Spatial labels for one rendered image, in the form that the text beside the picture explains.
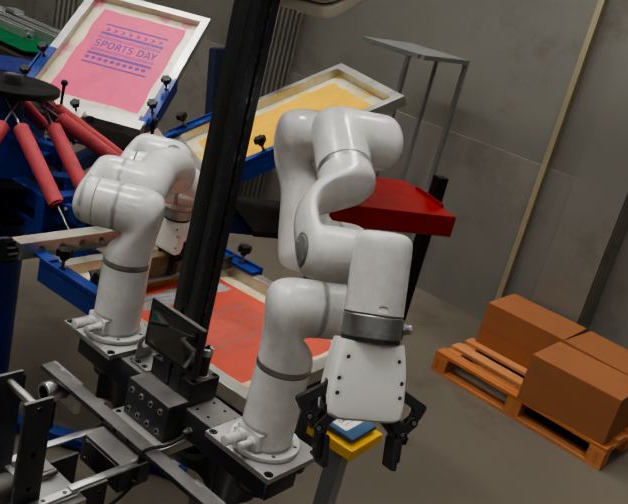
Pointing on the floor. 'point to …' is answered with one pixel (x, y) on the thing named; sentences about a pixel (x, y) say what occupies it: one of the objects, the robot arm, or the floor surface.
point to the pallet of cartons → (555, 377)
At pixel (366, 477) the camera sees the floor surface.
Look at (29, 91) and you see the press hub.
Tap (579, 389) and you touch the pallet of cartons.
